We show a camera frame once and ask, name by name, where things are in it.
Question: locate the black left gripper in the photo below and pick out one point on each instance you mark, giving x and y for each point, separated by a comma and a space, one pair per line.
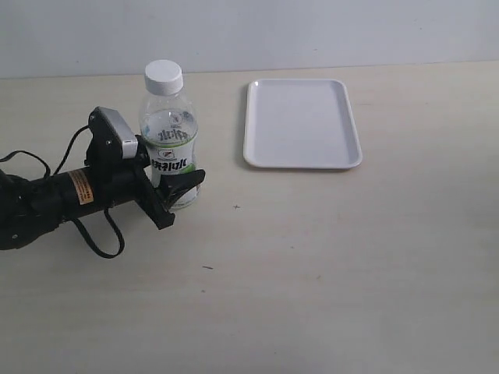
116, 183

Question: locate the clear plastic water bottle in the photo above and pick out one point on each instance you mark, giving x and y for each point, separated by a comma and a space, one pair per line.
169, 129

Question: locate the white bottle cap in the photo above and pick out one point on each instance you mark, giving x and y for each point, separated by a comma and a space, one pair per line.
163, 77

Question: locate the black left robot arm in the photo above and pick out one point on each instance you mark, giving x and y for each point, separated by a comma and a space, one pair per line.
30, 209

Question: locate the white rectangular tray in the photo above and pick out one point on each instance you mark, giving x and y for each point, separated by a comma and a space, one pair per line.
300, 124

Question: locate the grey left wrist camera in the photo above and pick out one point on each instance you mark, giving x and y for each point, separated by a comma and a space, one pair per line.
113, 135

